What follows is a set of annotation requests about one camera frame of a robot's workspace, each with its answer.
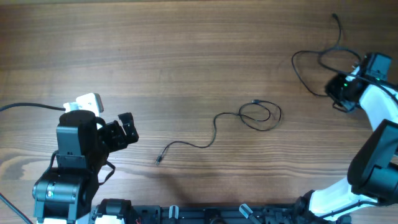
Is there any thin black usb cable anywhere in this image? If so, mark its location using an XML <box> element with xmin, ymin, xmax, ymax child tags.
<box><xmin>154</xmin><ymin>99</ymin><xmax>283</xmax><ymax>166</ymax></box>

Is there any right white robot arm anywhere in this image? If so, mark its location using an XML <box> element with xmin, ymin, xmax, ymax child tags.
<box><xmin>292</xmin><ymin>52</ymin><xmax>397</xmax><ymax>223</ymax></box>

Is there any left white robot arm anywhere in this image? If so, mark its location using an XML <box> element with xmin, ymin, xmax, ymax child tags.
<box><xmin>32</xmin><ymin>110</ymin><xmax>139</xmax><ymax>223</ymax></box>

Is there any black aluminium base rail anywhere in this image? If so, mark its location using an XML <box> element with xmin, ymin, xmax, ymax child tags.
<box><xmin>132</xmin><ymin>203</ymin><xmax>352</xmax><ymax>224</ymax></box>

